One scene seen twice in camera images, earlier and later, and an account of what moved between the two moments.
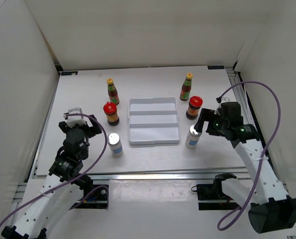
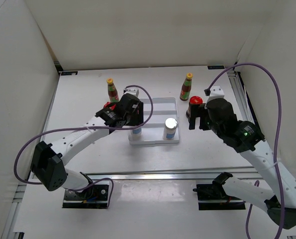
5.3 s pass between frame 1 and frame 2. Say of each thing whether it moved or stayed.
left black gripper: moved
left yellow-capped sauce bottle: stayed
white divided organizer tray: stayed
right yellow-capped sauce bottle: stayed
